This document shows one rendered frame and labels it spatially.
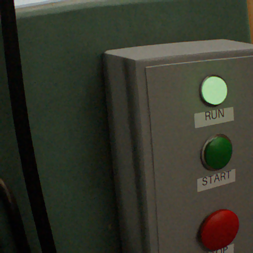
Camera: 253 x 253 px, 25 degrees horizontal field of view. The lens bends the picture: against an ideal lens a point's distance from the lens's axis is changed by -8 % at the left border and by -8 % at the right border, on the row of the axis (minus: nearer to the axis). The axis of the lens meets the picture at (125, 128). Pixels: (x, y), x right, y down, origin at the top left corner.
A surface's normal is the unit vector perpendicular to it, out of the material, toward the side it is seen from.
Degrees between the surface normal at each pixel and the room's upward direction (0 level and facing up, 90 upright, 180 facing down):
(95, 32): 90
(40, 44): 90
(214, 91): 90
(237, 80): 90
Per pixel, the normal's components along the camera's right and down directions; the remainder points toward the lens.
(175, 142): 0.36, 0.19
